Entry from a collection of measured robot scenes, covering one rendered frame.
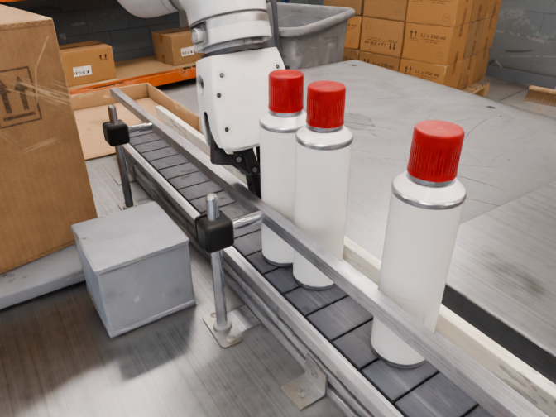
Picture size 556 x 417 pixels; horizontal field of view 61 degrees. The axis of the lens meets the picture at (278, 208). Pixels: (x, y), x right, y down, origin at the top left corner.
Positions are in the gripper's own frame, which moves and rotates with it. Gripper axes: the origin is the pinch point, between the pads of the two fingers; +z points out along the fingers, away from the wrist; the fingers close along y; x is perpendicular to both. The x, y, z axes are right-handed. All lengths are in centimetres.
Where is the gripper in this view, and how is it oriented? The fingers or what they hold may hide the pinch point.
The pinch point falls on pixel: (262, 189)
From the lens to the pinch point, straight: 54.2
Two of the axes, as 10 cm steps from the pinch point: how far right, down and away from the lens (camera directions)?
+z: 1.9, 9.5, 2.3
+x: -5.2, -1.0, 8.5
